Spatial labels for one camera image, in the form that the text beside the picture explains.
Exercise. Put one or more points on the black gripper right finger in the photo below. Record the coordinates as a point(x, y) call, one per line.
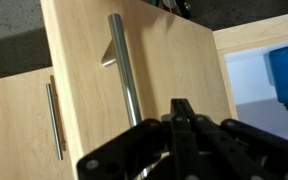
point(244, 146)

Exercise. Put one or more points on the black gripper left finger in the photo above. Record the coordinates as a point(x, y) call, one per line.
point(124, 150)

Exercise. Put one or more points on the wooden upper cabinet door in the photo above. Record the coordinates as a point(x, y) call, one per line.
point(17, 126)

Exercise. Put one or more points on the blue bottle inside cabinet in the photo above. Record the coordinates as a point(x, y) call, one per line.
point(287, 76)

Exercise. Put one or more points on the black spatula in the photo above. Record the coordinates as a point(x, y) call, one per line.
point(185, 8)

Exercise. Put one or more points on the wooden upper cabinet frame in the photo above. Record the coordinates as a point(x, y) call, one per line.
point(257, 33)

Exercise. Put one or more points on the cabinet door with green poster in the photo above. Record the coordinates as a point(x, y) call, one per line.
point(84, 66)

